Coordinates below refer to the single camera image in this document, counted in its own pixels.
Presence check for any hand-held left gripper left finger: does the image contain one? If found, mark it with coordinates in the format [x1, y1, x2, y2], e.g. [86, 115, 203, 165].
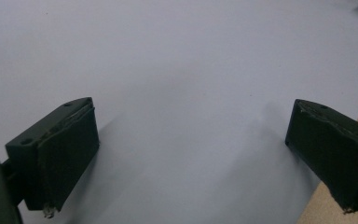
[1, 96, 101, 218]

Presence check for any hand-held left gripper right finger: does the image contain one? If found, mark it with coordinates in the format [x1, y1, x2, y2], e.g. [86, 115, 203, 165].
[284, 98, 358, 216]

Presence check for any light grey table mat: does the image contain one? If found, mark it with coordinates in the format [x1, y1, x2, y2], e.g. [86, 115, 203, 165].
[0, 0, 358, 224]

